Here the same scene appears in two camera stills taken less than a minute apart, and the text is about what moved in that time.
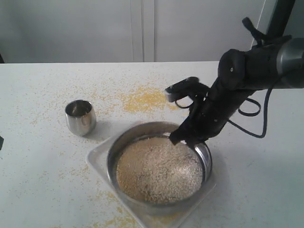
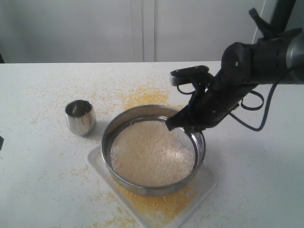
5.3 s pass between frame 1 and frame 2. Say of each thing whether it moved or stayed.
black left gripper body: stayed
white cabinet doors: stayed
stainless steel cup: stayed
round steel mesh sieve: moved
